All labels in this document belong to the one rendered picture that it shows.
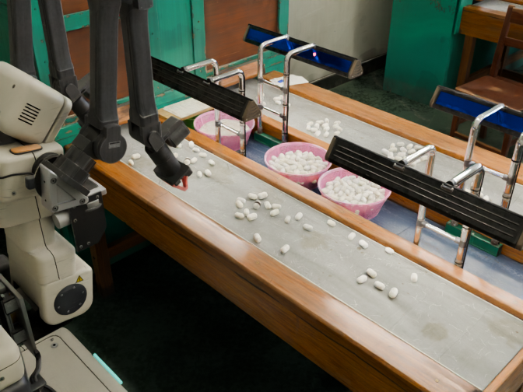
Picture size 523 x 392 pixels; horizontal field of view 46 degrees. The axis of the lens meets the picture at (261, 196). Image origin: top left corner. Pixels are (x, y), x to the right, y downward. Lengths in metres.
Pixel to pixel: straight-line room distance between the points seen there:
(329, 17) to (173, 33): 2.22
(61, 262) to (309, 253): 0.75
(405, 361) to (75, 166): 0.94
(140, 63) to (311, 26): 3.25
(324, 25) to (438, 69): 0.90
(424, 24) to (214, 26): 2.19
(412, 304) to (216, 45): 1.66
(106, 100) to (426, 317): 1.03
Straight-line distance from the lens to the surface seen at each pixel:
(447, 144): 2.65
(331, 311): 1.74
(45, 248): 1.81
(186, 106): 2.85
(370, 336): 1.68
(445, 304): 1.86
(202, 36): 2.90
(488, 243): 2.19
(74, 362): 2.34
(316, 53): 2.57
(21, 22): 1.86
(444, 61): 4.75
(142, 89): 1.56
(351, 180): 2.38
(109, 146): 1.53
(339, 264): 1.93
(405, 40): 4.89
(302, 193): 2.21
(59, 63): 1.93
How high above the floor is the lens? 1.95
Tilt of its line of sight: 33 degrees down
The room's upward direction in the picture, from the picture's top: straight up
